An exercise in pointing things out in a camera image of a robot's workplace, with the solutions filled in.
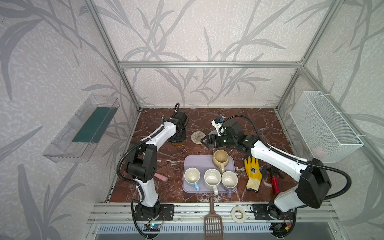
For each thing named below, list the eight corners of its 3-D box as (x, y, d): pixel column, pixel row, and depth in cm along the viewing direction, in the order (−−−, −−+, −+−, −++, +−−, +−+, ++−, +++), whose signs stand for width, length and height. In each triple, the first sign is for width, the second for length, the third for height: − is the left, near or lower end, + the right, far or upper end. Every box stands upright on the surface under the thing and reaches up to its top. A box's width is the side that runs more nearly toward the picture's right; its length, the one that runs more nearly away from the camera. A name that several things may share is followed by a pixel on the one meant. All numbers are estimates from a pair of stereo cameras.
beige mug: (213, 175, 87) (214, 170, 81) (212, 155, 95) (213, 149, 89) (228, 175, 87) (230, 170, 81) (226, 155, 95) (227, 149, 89)
